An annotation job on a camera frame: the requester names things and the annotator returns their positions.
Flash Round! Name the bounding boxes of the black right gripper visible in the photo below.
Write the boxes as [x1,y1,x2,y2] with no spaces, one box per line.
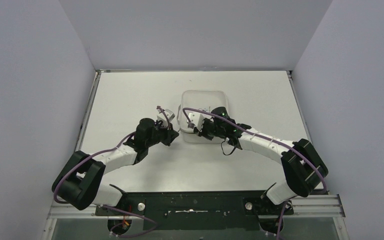
[195,116,227,140]

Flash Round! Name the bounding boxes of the grey storage box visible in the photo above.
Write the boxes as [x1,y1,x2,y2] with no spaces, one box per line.
[177,90,229,144]

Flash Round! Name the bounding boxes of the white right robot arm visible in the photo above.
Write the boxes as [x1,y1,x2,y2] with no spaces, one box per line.
[182,106,329,215]

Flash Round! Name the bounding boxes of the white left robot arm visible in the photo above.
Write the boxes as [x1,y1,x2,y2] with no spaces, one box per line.
[51,118,179,216]

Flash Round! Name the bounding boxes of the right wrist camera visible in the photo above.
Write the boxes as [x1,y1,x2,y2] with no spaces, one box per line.
[187,111,205,130]

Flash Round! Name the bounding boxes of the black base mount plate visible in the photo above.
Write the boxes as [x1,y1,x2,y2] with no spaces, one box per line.
[92,186,294,235]

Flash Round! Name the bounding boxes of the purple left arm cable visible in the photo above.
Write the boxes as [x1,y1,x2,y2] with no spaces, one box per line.
[52,105,172,239]

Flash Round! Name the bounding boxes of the left side frame rail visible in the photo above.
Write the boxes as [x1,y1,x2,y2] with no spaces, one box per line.
[46,200,100,220]

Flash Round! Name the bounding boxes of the aluminium frame rail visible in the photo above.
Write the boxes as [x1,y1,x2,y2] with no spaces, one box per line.
[285,194,346,218]

